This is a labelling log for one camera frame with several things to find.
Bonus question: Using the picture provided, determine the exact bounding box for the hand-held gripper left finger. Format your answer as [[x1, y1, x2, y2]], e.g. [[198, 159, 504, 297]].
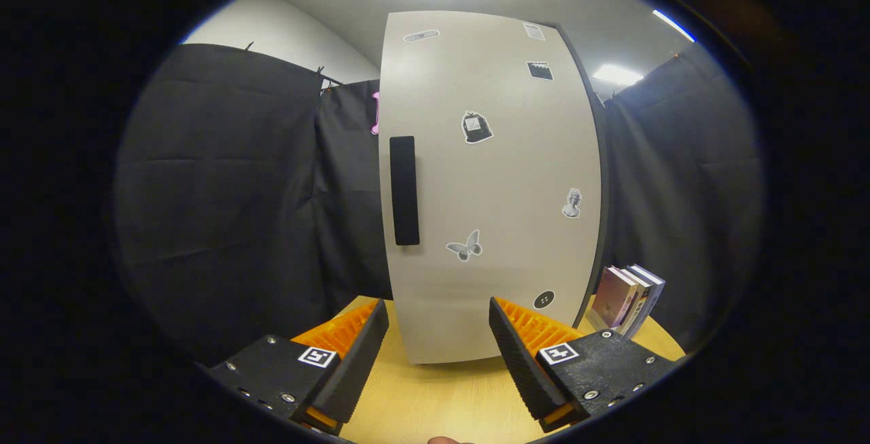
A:
[[204, 298, 390, 437]]

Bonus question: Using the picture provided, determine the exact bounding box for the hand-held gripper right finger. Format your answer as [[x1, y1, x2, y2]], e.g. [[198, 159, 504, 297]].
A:
[[488, 296, 687, 434]]

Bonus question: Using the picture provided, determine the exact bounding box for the beige cabinet door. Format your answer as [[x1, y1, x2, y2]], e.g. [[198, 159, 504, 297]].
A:
[[379, 10, 604, 365]]

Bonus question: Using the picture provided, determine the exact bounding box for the black door handle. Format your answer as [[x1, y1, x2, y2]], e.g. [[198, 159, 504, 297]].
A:
[[389, 135, 421, 246]]

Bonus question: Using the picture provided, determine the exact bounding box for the dark spine book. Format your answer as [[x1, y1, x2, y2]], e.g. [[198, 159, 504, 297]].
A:
[[612, 266, 655, 336]]

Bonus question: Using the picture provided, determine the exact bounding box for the black backdrop cloth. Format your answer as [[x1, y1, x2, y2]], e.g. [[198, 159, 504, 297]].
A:
[[116, 43, 765, 363]]

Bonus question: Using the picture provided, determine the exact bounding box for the square ceiling light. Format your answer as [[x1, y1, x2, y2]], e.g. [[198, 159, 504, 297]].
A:
[[593, 64, 644, 87]]

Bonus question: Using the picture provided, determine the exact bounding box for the narrow strip ceiling light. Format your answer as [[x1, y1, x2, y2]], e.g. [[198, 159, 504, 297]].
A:
[[652, 9, 697, 44]]

